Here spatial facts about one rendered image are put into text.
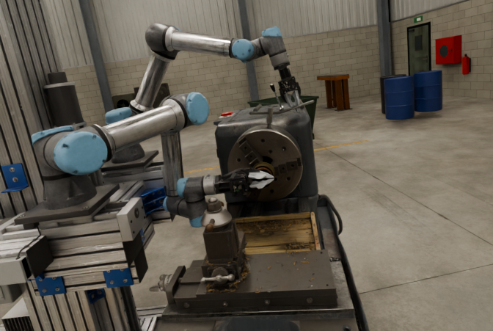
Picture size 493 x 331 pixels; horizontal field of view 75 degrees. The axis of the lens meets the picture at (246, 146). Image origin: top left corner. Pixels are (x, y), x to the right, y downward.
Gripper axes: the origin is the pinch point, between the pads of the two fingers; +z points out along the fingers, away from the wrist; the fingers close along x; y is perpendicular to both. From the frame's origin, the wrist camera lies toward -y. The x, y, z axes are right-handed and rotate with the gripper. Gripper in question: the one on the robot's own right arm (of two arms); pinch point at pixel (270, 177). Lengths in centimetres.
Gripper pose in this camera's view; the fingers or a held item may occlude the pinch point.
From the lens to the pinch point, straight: 121.3
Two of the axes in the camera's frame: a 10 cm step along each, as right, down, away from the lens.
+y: -1.4, 2.4, -9.6
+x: -1.5, -9.6, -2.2
